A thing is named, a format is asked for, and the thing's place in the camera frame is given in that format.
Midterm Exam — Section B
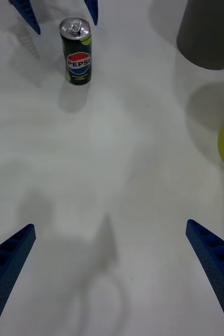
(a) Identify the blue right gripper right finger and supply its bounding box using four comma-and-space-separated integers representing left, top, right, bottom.
185, 219, 224, 336

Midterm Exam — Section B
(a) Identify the black drink can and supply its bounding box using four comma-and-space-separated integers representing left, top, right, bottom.
59, 17, 92, 86

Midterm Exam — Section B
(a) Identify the grey plastic bin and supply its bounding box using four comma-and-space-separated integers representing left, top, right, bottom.
176, 0, 224, 70

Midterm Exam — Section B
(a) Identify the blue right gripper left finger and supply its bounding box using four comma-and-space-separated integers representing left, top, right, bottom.
0, 223, 36, 336

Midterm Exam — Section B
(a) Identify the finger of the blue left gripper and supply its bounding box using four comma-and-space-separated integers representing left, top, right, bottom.
8, 0, 41, 35
84, 0, 99, 26

